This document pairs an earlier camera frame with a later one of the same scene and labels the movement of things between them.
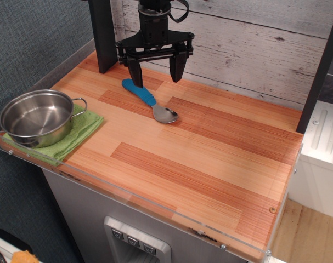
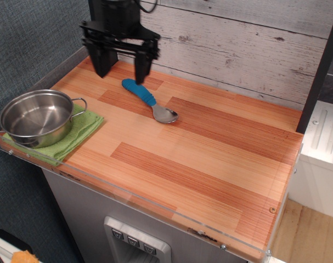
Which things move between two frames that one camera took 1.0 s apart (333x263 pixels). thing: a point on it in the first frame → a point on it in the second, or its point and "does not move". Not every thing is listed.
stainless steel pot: (39, 118) does not move
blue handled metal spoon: (161, 114) does not move
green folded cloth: (84, 123) does not move
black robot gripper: (155, 40) → (116, 24)
